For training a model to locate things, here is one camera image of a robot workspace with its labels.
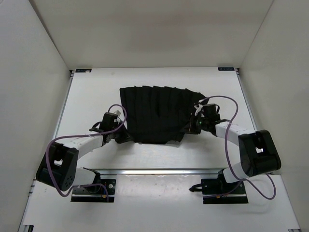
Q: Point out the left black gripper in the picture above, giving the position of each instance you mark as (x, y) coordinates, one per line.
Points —
(124, 137)

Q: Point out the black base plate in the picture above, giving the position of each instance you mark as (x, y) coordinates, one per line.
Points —
(215, 191)
(96, 194)

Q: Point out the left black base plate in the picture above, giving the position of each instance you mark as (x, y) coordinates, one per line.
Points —
(96, 194)

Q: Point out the aluminium table rail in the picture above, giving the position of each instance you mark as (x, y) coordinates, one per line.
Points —
(156, 171)

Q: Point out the blue corner label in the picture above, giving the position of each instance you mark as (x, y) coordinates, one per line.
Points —
(83, 70)
(226, 69)

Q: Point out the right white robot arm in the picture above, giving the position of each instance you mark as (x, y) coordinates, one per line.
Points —
(258, 154)

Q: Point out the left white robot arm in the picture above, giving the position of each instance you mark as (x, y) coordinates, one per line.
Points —
(58, 167)

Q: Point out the left blue corner label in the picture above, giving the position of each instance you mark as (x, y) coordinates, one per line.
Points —
(83, 70)

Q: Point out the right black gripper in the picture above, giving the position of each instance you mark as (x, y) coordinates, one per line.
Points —
(191, 129)

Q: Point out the right blue corner label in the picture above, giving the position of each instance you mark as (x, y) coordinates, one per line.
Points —
(226, 69)

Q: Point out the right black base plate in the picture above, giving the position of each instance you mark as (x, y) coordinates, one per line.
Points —
(215, 191)

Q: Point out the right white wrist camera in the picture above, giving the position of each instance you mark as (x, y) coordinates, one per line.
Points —
(198, 107)

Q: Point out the black pleated skirt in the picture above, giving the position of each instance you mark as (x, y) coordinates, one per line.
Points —
(157, 115)

